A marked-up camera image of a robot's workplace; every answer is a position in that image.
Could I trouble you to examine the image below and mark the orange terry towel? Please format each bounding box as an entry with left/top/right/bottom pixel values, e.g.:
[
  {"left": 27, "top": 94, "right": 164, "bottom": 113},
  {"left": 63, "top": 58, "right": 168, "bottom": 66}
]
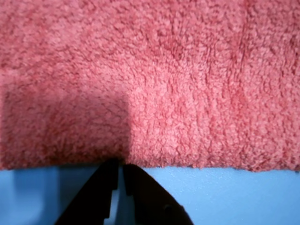
[{"left": 0, "top": 0, "right": 300, "bottom": 173}]

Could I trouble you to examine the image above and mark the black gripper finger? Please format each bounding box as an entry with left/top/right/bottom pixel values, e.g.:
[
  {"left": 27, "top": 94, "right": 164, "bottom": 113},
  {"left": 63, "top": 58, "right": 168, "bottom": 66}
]
[
  {"left": 55, "top": 158, "right": 119, "bottom": 225},
  {"left": 123, "top": 164, "right": 195, "bottom": 225}
]

